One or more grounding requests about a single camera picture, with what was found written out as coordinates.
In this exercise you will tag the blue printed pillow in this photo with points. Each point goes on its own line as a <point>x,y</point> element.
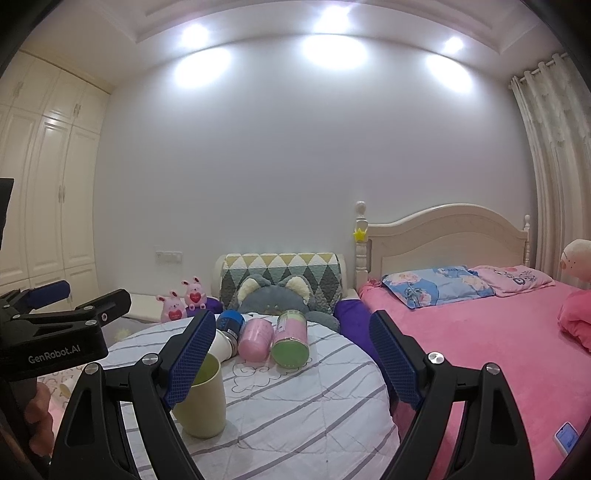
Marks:
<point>434,286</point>

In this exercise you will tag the white striped tablecloth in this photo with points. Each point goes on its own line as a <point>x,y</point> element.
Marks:
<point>286,415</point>

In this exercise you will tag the cream wooden headboard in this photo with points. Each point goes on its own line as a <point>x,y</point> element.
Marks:
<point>443,235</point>

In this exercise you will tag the cream patterned curtain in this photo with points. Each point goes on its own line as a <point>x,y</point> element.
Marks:
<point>554,161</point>

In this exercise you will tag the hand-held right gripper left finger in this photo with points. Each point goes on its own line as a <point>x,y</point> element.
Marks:
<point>188,364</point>

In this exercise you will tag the cream wardrobe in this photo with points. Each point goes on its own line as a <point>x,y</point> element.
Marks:
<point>51,184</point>

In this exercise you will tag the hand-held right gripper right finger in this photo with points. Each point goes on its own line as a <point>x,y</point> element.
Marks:
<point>392,364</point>

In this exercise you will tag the white bedside stand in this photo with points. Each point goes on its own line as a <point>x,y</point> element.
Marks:
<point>143,307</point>

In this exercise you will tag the blue and white cup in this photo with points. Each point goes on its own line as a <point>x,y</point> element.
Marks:
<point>230,323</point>

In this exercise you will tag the small white paper cup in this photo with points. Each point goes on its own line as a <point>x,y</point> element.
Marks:
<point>66,387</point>

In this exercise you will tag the pink bed blanket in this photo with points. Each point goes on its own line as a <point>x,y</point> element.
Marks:
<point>485,360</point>

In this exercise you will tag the pink cup with green rim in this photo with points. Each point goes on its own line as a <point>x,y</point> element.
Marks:
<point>290,351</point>

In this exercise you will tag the person's left hand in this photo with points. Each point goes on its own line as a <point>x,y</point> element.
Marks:
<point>39,415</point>

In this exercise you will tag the beige cup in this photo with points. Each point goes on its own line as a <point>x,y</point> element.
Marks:
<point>205,408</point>

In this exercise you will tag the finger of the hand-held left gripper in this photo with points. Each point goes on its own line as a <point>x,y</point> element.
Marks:
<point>48,291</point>
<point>108,307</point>

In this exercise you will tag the grey cat plush cushion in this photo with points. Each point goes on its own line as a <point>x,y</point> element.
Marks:
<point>272,297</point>

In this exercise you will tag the purple cloth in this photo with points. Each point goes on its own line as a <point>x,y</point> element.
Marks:
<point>353,323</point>

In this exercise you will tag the ceiling spotlight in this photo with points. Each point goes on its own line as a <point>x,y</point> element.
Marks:
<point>453,44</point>
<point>334,16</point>
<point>196,33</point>

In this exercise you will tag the quilted triangle pattern cover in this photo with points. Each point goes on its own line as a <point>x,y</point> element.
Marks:
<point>281,265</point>

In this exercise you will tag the white and pink plush toy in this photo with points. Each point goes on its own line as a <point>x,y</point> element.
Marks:
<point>576,261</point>

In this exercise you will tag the pink printed pillow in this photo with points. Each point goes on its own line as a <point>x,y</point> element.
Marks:
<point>512,279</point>

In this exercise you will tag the yellow star ornament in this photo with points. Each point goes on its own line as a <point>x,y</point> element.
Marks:
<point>359,234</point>

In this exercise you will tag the curtain rod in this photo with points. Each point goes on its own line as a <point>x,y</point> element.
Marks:
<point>538,69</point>

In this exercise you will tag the small pink bunny toy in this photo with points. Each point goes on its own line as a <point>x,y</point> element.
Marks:
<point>173,310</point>

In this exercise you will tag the small white screen device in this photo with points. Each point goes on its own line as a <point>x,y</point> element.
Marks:
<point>565,436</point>

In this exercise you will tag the wall socket panel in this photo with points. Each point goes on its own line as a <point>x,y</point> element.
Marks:
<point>168,256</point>

